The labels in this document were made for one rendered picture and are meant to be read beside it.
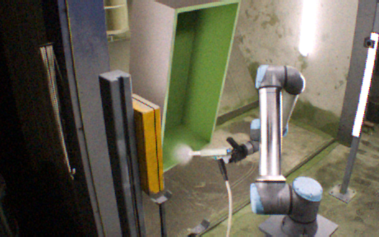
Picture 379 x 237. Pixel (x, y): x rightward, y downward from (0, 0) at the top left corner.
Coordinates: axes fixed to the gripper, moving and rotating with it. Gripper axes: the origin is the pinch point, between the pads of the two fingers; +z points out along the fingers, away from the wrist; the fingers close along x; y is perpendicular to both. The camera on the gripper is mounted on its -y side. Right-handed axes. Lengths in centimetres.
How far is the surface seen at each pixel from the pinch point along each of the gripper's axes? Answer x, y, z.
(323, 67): 55, -37, -193
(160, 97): 8, -45, 22
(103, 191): -27, -9, 79
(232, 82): 154, -49, -144
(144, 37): 1, -81, 25
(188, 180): 94, 28, -22
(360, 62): 12, -31, -198
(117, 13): 91, -130, 0
